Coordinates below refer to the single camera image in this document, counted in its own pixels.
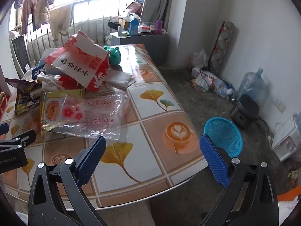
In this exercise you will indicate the dark purple wrapper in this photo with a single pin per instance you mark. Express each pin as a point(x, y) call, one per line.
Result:
point(17, 83)

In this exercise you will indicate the black chair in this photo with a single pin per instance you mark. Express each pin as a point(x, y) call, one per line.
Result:
point(20, 54)

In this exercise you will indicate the beige hanging jacket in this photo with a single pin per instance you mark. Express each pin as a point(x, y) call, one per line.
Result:
point(43, 7)

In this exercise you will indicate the scattered floor wrappers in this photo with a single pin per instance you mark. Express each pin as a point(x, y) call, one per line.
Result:
point(294, 174)

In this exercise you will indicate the blue drink carton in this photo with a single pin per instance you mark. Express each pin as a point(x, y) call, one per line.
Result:
point(37, 71)

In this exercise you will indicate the white shopping bag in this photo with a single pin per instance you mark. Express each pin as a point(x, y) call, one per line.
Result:
point(199, 58)

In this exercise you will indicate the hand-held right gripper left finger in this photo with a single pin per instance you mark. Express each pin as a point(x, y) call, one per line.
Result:
point(92, 160)

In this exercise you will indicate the white plastic bag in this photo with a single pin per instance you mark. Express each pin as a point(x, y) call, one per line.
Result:
point(48, 81)

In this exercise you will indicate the metal window railing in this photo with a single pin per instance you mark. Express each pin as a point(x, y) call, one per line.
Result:
point(91, 26)

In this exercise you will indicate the pink hanging garment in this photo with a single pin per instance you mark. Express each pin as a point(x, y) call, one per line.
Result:
point(28, 11)

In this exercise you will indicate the yellow mooncake packet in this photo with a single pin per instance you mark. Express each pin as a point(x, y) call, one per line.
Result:
point(48, 113)

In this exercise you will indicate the red plastic bag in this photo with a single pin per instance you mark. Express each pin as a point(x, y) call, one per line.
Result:
point(68, 82)

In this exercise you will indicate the clear bag of snack packets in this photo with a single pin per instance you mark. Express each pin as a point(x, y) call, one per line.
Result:
point(199, 82)

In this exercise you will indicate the white wall socket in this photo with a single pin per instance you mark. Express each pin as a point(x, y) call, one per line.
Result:
point(277, 101)

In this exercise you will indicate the green plastic bag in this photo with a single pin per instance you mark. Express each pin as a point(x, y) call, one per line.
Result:
point(114, 55)

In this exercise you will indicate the large clear plastic bag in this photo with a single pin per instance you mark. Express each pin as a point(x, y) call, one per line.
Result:
point(218, 84)

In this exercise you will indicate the clear flower-print plastic bag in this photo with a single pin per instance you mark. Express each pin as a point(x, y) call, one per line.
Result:
point(101, 117)

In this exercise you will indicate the empty blue water jug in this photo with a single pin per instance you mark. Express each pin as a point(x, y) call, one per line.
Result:
point(251, 84)

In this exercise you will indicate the beige wall socket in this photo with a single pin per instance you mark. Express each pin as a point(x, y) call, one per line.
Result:
point(281, 107)

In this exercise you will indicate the orange box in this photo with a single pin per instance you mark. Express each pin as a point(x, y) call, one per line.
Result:
point(289, 195)

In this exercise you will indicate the beige cloth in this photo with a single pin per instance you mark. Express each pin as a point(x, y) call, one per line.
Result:
point(61, 23)

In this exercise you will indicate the blue plastic basket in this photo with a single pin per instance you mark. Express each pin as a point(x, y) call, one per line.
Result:
point(223, 131)

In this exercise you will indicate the purple yellow snack packet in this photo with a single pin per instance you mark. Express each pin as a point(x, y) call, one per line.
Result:
point(25, 102)

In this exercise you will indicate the white water dispenser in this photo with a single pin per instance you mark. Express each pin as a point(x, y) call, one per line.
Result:
point(287, 139)

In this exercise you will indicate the white power adapter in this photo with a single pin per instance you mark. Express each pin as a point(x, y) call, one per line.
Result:
point(269, 137)

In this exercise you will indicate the blue detergent bottle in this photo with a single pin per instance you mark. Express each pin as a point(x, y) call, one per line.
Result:
point(134, 28)

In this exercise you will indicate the grey curtain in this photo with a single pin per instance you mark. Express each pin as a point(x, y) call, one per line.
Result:
point(160, 2)

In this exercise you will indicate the grey cabinet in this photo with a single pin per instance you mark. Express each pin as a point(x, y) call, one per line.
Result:
point(141, 47)

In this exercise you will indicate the black rice cooker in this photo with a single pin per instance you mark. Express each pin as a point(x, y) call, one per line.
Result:
point(244, 109)

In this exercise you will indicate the folded printed mat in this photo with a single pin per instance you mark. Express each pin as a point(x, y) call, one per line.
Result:
point(221, 44)

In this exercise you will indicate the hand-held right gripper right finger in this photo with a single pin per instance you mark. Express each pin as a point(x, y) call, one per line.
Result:
point(214, 161)

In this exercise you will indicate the white paper sheet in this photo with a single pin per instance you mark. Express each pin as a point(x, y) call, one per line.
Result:
point(120, 78)

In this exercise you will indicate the purple cup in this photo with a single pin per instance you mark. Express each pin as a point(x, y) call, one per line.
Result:
point(159, 27)

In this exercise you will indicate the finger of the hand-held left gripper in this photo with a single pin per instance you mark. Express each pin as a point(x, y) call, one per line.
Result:
point(3, 129)
point(23, 137)

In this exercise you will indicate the red white paper bag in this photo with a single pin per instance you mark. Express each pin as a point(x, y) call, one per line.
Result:
point(77, 61)

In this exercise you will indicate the small cardboard box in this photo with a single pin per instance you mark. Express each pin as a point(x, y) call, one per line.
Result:
point(124, 24)

